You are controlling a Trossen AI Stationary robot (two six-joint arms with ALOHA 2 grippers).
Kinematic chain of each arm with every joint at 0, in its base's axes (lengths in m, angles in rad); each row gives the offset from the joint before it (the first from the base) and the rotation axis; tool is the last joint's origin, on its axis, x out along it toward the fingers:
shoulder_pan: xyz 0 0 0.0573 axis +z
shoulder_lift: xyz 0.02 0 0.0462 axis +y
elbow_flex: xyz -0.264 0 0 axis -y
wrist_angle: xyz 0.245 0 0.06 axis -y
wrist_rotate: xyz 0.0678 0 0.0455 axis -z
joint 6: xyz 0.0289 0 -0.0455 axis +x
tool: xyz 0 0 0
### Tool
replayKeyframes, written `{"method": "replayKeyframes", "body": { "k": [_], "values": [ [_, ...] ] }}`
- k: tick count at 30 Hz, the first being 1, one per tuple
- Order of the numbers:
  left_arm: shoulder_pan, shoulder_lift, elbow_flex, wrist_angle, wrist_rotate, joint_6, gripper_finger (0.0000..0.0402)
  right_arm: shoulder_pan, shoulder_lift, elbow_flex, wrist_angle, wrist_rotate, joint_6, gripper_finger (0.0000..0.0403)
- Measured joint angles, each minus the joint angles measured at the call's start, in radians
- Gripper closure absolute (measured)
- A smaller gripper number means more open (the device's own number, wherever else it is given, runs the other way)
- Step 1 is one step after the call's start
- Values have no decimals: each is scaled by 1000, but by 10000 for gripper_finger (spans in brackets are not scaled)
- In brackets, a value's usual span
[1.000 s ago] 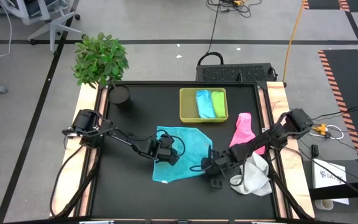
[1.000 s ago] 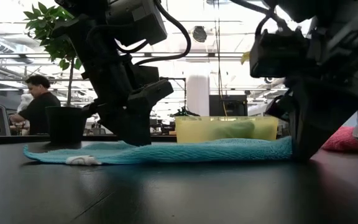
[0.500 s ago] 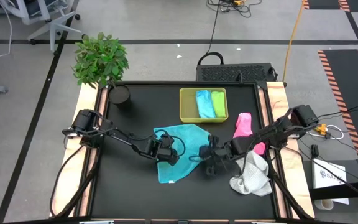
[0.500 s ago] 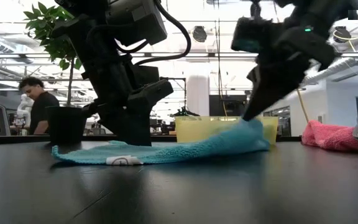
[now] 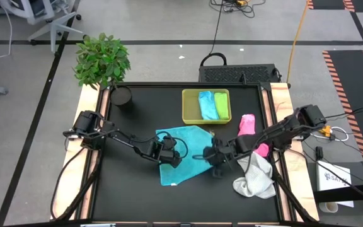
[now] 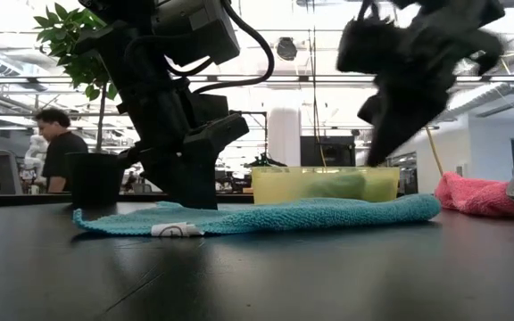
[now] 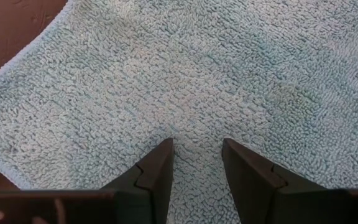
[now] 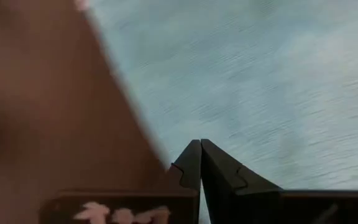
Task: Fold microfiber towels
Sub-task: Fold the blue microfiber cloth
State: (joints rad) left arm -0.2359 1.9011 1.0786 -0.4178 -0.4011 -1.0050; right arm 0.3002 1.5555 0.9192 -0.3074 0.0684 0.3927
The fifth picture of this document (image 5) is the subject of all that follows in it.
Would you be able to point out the yellow plastic bin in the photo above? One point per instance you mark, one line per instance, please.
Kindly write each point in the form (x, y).
(190, 107)

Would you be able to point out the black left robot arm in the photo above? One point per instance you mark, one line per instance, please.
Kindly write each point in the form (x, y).
(128, 140)

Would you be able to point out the black striped floor mat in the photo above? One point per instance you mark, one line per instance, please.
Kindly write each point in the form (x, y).
(329, 3)
(351, 82)

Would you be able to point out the yellow power splitter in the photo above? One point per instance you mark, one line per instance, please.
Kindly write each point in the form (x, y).
(326, 130)

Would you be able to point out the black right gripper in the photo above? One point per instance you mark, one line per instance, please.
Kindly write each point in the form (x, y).
(219, 153)

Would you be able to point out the pink microfiber towel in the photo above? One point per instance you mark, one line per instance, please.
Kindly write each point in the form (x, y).
(247, 124)

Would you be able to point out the black power adapter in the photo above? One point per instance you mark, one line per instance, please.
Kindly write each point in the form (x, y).
(319, 153)

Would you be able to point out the grey office chair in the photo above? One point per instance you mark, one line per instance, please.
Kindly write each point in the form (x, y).
(54, 26)

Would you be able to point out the teal microfiber towel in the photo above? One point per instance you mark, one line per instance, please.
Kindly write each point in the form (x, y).
(197, 142)

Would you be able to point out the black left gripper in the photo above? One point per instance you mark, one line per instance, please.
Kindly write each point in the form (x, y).
(171, 154)

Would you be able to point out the white microfiber towel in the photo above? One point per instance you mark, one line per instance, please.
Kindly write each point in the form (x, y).
(257, 183)

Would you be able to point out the white paper cup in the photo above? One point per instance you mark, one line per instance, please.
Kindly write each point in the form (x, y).
(328, 207)

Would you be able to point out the green potted plant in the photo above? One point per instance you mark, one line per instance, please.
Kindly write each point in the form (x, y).
(101, 61)

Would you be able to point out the green microfiber towel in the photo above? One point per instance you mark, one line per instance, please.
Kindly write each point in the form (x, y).
(222, 105)

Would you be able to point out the light blue microfiber towel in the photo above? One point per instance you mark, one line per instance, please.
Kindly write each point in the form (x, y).
(208, 105)

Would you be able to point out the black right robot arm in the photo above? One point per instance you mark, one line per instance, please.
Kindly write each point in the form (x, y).
(279, 129)

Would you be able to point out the black table frame strut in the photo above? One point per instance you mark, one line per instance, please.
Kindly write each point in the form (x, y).
(290, 195)
(84, 186)

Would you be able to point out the wooden table side board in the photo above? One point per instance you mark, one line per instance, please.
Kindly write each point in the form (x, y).
(298, 170)
(68, 176)

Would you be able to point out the black computer case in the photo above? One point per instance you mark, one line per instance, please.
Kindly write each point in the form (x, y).
(232, 74)

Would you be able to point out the white printed booklet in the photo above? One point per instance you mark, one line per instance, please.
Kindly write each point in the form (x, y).
(332, 173)

